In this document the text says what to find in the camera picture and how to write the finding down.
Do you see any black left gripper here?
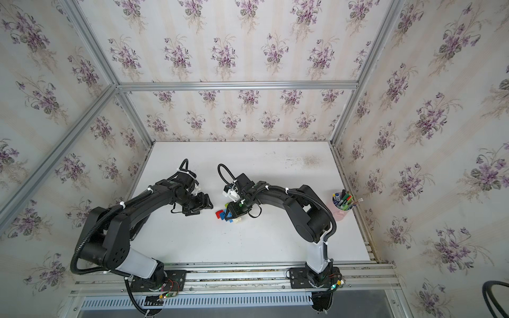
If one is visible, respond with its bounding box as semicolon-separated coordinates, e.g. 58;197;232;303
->
176;192;214;216

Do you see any dark blue square lego brick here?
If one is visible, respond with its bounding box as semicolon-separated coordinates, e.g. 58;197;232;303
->
224;209;234;223

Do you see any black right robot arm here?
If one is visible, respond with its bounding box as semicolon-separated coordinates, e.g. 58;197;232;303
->
217;164;337;276

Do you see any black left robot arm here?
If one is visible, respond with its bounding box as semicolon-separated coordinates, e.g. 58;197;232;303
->
70;159;213;284

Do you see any pink pen holder cup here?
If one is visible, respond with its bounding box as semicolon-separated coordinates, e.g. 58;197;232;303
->
332;189;364;222

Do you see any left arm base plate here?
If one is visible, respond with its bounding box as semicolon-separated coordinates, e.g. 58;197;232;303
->
130;270;188;294

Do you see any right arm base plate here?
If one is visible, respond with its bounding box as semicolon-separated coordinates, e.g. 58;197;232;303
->
285;267;345;290

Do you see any white vented cable duct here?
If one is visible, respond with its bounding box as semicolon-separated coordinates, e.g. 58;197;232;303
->
80;292;312;311

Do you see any aluminium mounting rail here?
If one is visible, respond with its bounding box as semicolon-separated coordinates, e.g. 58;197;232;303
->
69;262;400;297

